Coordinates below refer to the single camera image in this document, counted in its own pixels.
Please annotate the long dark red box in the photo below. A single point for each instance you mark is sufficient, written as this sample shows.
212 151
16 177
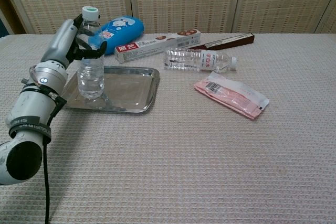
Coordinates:
236 41

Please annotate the white wrap box red label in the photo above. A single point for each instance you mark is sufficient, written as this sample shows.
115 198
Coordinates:
157 44

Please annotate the pink snack packet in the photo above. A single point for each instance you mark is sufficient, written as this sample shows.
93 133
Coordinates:
231 95

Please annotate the blue pump lotion bottle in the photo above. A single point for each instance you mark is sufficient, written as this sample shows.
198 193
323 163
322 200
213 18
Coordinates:
126 31

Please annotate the clear bottle red-print label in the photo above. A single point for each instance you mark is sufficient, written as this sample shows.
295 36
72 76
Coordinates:
189 58

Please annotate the clear bottle green-white cap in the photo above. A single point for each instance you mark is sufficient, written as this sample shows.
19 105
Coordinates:
90 82

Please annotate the beige woven tablecloth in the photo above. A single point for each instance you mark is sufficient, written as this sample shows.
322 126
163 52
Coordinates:
183 169

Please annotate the left silver-black robot hand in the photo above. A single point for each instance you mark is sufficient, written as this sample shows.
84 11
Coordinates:
59 43

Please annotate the rectangular metal tray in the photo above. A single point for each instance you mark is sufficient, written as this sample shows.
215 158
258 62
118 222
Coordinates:
131 90

